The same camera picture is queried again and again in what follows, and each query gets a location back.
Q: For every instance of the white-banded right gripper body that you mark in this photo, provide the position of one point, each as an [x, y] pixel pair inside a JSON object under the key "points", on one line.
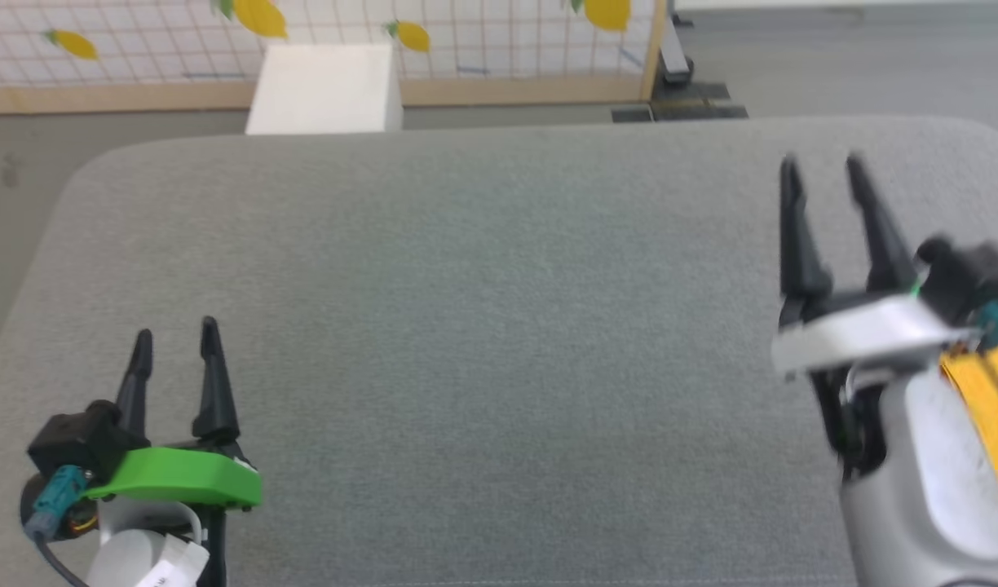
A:
{"points": [[866, 334]]}

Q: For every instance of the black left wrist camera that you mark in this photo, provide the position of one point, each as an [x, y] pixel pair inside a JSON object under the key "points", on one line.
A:
{"points": [[75, 436]]}

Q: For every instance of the grey stand leg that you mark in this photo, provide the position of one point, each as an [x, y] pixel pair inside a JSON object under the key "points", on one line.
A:
{"points": [[677, 61]]}

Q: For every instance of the white box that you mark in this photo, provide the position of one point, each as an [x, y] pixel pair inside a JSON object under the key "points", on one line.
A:
{"points": [[324, 94]]}

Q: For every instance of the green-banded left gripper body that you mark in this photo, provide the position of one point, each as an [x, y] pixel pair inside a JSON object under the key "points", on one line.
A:
{"points": [[173, 477]]}

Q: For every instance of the yellow black-striped tape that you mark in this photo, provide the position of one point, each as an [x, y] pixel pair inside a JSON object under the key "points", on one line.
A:
{"points": [[988, 408]]}

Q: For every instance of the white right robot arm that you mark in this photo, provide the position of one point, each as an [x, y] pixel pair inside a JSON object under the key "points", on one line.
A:
{"points": [[915, 505]]}

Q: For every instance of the black floor plate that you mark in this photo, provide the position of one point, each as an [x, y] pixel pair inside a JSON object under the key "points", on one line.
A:
{"points": [[695, 110]]}

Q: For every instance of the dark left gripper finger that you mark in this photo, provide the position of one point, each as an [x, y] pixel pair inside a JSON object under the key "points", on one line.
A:
{"points": [[215, 399], [134, 399]]}

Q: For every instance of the wood-framed grid screen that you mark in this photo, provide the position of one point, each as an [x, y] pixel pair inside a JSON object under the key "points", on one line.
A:
{"points": [[507, 49]]}

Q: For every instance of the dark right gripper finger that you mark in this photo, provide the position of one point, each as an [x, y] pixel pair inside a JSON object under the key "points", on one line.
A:
{"points": [[886, 244], [801, 244]]}

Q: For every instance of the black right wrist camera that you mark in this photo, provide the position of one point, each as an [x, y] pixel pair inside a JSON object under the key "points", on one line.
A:
{"points": [[968, 277]]}

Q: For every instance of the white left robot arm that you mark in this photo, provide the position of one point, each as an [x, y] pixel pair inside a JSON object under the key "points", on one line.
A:
{"points": [[128, 562]]}

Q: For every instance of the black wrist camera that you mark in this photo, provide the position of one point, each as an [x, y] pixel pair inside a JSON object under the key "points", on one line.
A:
{"points": [[968, 277], [75, 436]]}

